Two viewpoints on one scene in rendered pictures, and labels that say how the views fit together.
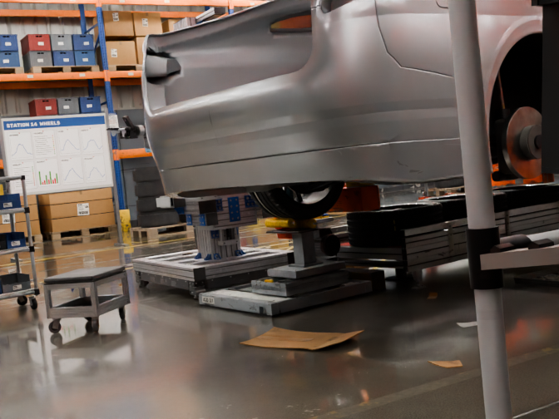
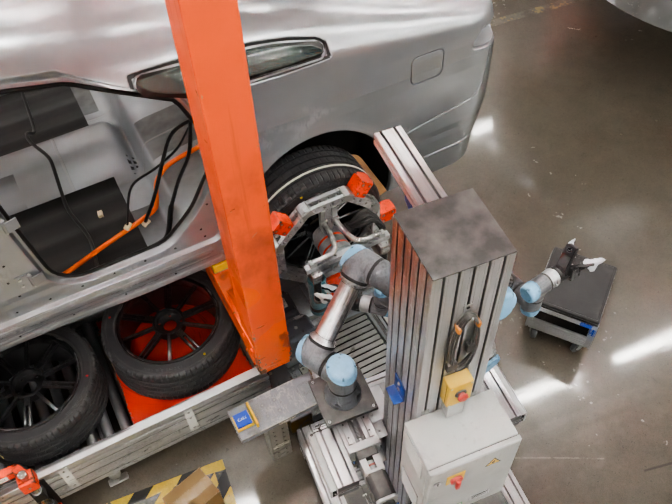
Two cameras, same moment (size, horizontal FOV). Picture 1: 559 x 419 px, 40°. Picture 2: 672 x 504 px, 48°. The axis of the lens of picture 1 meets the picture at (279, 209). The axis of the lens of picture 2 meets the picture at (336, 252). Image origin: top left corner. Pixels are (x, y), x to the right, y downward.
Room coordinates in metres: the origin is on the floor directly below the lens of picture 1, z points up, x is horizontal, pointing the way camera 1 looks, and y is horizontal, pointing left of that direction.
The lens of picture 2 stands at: (7.18, 0.40, 3.61)
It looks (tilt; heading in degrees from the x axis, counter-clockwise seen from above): 52 degrees down; 190
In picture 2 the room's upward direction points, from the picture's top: 3 degrees counter-clockwise
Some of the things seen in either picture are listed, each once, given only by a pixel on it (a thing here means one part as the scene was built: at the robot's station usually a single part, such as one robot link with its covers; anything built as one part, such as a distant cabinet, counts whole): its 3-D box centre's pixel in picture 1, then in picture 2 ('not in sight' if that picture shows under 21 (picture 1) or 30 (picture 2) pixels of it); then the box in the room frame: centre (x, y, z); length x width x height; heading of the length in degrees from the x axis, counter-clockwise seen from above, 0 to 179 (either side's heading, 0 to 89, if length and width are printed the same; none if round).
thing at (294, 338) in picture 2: (321, 253); (286, 323); (5.12, -0.25, 0.26); 0.42 x 0.18 x 0.35; 36
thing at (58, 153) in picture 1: (62, 182); not in sight; (10.46, 2.90, 0.98); 1.50 x 0.50 x 1.95; 120
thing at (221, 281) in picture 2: (343, 185); (236, 282); (5.19, -0.44, 0.69); 0.52 x 0.17 x 0.35; 36
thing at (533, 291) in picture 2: not in sight; (535, 288); (5.43, 0.86, 1.21); 0.11 x 0.08 x 0.09; 134
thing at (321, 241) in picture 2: not in sight; (334, 247); (5.05, 0.01, 0.85); 0.21 x 0.14 x 0.14; 36
